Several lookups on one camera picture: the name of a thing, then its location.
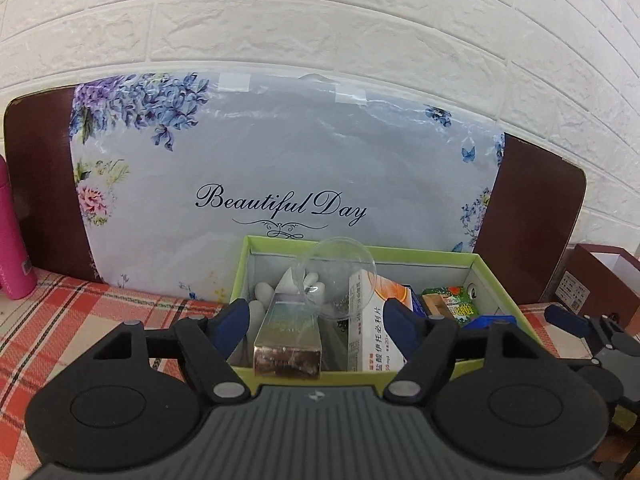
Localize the orange white medicine box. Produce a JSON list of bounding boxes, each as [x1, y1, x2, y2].
[[346, 269, 418, 373]]

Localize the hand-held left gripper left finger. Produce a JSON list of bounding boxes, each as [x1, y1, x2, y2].
[[90, 298, 251, 402]]

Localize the green printed box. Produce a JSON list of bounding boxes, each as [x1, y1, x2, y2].
[[422, 285, 480, 328]]

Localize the pink thermos bottle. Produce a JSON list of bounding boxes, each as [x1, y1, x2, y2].
[[0, 155, 38, 300]]

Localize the blue plastic case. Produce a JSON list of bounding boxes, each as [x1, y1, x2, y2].
[[462, 314, 518, 331]]

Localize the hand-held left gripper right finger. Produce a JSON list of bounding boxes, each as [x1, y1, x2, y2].
[[384, 298, 566, 406]]

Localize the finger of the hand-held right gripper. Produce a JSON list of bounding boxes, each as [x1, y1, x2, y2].
[[544, 304, 633, 361]]

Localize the floral plastic package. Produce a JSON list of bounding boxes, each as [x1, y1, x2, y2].
[[70, 72, 506, 306]]

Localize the light green cardboard box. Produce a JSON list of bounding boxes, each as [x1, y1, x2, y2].
[[227, 235, 626, 431]]

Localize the clear plastic cup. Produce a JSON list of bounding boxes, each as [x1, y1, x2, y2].
[[297, 237, 377, 321]]

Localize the brown cardboard box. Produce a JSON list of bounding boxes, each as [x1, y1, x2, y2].
[[542, 242, 640, 321]]

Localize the brown headboard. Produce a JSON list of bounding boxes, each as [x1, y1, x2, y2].
[[2, 85, 588, 306]]

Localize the plaid bed sheet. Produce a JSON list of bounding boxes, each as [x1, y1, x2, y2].
[[0, 267, 640, 461]]

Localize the silver gold cosmetic box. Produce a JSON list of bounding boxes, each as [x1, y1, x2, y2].
[[252, 290, 323, 378]]

